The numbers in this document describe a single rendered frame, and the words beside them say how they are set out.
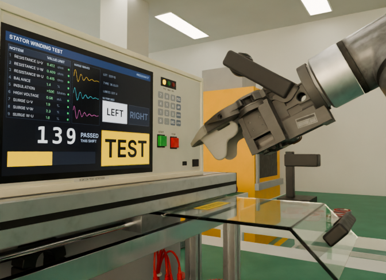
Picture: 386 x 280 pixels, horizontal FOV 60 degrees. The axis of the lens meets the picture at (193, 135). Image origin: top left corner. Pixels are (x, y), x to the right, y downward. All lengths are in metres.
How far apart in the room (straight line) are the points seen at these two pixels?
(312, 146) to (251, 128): 5.23
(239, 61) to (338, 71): 0.14
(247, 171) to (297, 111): 3.57
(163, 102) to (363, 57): 0.32
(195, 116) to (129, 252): 0.32
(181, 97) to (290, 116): 0.25
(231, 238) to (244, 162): 3.30
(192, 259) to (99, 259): 0.41
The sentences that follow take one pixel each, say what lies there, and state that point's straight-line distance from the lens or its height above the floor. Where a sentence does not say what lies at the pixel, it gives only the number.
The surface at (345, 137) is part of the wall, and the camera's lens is 5.63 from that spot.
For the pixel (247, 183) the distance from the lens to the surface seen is 4.04.
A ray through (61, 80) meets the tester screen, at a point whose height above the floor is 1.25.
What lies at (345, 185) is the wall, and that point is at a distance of 5.65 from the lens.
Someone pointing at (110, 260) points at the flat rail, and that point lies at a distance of 0.46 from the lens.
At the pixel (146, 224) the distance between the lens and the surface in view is 0.60.
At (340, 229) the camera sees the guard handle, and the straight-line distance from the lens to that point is 0.52.
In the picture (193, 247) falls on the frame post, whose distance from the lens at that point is 0.82.
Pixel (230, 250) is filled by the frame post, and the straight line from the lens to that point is 0.78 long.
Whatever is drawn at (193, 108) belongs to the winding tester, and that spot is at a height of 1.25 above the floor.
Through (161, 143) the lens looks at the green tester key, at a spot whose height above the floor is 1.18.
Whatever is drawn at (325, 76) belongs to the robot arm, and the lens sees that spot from 0.45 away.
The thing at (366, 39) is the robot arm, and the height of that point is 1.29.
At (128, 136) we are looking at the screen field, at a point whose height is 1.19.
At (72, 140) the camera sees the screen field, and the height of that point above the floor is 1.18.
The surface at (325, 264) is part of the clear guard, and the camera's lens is 0.47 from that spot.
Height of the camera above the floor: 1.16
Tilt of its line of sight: 3 degrees up
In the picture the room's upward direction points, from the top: straight up
